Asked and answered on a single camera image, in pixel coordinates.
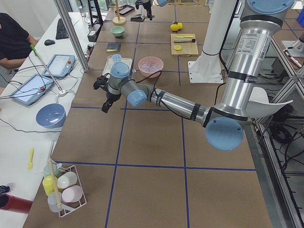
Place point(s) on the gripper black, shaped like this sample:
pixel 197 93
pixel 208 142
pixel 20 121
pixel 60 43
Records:
pixel 147 7
pixel 110 96

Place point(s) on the metal ice scoop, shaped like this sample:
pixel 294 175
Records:
pixel 138 18

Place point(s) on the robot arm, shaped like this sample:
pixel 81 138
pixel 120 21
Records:
pixel 160 3
pixel 241 100

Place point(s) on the blue plastic cup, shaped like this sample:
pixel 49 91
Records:
pixel 116 58

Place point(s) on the pile of clear ice cubes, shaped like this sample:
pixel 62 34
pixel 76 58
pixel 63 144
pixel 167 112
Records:
pixel 150 67

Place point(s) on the white cup in rack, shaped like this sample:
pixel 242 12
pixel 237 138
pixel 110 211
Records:
pixel 66 180

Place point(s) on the pink cup in rack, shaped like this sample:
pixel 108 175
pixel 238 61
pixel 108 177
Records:
pixel 72 194

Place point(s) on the yellow cup in rack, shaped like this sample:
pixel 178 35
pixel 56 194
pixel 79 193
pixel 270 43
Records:
pixel 48 185

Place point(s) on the grey cup in rack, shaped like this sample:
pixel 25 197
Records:
pixel 52 203

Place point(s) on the black tray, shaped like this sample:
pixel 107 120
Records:
pixel 125 9

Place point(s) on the wooden stand with pole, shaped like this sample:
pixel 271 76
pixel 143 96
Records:
pixel 118 20

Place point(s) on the whole yellow lemon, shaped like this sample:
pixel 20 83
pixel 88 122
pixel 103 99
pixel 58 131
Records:
pixel 174 27

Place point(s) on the green bowl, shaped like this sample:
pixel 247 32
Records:
pixel 117 31

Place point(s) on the cream bear tray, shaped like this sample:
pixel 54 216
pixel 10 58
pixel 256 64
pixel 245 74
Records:
pixel 127 61

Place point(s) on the yellow plastic knife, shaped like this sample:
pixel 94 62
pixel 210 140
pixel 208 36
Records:
pixel 184 36

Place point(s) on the clear wine glass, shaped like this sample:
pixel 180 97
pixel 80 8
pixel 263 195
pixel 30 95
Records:
pixel 110 62

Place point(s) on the lemon slice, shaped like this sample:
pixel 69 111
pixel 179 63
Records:
pixel 177 47

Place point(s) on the wooden cutting board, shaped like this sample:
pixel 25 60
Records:
pixel 188 49

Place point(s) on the blue bowl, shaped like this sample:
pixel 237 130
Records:
pixel 51 116

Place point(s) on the grey folded cloth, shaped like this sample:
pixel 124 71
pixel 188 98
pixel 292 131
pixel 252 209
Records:
pixel 113 47

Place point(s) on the metal rod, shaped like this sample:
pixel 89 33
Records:
pixel 184 40

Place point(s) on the pink bowl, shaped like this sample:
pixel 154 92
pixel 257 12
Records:
pixel 152 59

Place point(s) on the far teach pendant tablet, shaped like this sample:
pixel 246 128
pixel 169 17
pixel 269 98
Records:
pixel 60 65

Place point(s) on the teach pendant tablet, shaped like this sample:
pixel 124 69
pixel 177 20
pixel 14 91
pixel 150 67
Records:
pixel 60 65
pixel 32 89

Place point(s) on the black box device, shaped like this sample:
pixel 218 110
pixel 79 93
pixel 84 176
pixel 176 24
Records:
pixel 94 33

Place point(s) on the near teach pendant tablet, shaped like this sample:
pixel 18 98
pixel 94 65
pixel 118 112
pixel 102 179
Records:
pixel 32 89

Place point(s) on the black keyboard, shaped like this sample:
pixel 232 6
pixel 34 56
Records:
pixel 61 32

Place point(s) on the black computer mouse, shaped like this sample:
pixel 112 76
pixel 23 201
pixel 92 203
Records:
pixel 49 42

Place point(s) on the yellow spoon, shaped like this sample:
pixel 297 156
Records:
pixel 30 161

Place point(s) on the person in black shirt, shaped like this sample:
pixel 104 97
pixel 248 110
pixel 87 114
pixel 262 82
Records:
pixel 15 43

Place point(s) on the red cylinder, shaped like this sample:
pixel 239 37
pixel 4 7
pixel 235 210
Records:
pixel 15 204

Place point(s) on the white chair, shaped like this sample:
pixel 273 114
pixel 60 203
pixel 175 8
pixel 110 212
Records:
pixel 259 106

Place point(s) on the wooden rack handle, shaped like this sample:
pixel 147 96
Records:
pixel 50 163

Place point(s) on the aluminium frame post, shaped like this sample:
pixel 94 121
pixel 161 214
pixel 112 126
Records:
pixel 72 33

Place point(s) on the white wire cup rack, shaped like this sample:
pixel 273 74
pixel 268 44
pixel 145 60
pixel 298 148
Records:
pixel 59 170

